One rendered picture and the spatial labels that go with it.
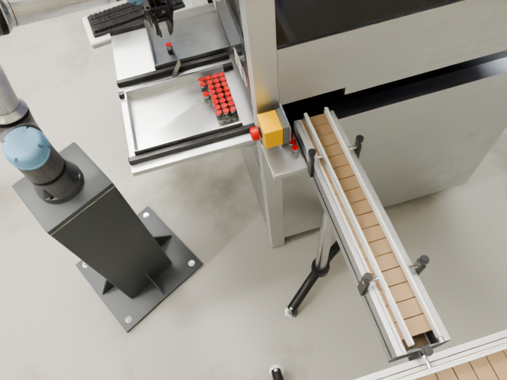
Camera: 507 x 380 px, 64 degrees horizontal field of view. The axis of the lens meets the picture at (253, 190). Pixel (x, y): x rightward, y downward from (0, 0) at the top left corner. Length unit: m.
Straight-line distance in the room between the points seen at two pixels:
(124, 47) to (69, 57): 1.60
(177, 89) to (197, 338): 1.10
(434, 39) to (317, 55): 0.34
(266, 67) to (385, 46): 0.32
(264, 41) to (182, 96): 0.51
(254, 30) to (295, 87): 0.23
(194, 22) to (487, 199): 1.63
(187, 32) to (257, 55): 0.68
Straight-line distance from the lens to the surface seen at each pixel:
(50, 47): 3.40
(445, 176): 2.05
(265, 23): 0.97
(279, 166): 1.20
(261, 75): 1.06
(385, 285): 0.98
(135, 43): 1.68
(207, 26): 1.66
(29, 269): 2.38
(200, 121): 1.33
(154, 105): 1.42
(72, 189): 1.41
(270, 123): 1.10
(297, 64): 1.08
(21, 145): 1.32
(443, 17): 1.21
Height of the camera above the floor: 1.88
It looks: 60 degrees down
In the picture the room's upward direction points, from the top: 9 degrees counter-clockwise
